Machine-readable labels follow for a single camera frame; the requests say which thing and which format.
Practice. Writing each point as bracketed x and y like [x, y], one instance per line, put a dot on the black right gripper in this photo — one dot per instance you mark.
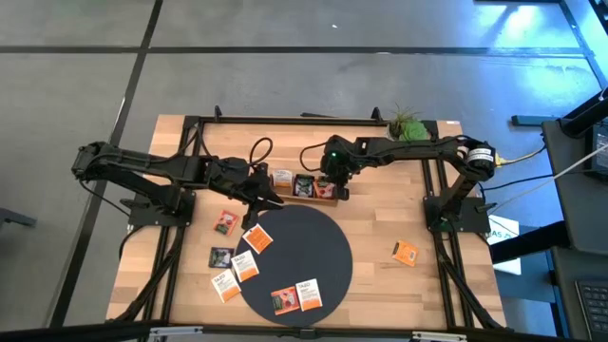
[339, 159]

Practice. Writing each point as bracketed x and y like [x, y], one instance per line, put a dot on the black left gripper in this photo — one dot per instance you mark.
[249, 183]

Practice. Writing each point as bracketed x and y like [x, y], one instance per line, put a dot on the white and orange Tazo packet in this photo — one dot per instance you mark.
[245, 266]
[309, 295]
[282, 178]
[226, 285]
[258, 239]

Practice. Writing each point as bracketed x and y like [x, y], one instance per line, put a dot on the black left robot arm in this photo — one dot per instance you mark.
[142, 161]

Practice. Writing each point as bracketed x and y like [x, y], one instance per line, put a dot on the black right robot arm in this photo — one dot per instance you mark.
[408, 145]

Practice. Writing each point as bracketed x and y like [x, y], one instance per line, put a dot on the wooden three-compartment tray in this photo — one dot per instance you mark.
[299, 201]

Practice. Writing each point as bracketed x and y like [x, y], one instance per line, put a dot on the round dark woven placemat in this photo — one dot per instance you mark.
[304, 256]

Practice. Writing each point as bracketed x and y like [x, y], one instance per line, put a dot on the succulent in white patterned pot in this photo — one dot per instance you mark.
[413, 130]

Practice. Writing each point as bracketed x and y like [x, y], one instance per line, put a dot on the white paper sign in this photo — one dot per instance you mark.
[506, 230]

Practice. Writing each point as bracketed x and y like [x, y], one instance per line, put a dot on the grey desk foot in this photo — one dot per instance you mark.
[532, 120]

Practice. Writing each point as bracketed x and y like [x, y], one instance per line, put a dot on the black desk bar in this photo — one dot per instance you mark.
[532, 242]

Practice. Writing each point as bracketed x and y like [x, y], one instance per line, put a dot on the dark grey desk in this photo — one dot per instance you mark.
[577, 209]

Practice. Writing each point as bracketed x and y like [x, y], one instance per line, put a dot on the grey chair base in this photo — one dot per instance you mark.
[14, 217]

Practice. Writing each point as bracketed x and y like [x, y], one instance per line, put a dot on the black computer monitor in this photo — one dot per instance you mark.
[601, 152]

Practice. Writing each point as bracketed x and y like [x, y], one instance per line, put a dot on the black keyboard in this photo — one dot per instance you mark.
[594, 304]

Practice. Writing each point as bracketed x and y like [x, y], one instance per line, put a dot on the black table-level camera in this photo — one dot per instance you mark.
[308, 333]

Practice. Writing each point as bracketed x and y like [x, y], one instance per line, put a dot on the silver metal bracket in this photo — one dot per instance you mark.
[437, 336]
[176, 331]

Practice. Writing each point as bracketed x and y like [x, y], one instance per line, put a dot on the black overhead frame beam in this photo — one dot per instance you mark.
[95, 332]

